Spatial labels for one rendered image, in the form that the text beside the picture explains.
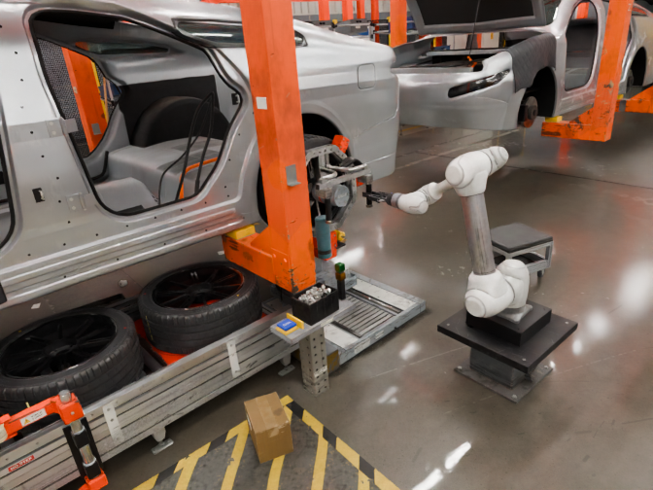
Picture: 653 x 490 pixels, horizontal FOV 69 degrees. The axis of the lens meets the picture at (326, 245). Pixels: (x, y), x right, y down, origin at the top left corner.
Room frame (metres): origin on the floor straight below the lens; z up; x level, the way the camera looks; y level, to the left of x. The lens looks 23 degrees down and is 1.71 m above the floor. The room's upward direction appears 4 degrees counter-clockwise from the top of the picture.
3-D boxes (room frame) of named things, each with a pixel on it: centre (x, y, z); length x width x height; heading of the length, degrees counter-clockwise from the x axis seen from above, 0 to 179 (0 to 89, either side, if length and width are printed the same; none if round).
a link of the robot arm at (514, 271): (2.03, -0.89, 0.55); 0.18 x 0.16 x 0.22; 128
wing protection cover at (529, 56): (4.98, -2.15, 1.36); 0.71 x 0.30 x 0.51; 131
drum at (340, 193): (2.76, -0.05, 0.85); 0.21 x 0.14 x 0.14; 41
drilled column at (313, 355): (2.02, 0.11, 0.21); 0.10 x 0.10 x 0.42; 41
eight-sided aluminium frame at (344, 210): (2.82, 0.00, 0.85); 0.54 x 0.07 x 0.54; 131
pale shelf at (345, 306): (2.04, 0.09, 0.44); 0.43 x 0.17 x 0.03; 131
